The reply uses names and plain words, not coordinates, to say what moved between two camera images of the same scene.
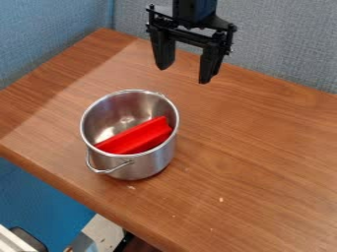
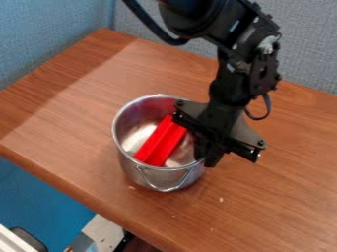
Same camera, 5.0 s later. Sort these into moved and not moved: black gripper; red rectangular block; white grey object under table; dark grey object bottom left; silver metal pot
Moved: red rectangular block; black gripper; silver metal pot
Not moved: white grey object under table; dark grey object bottom left
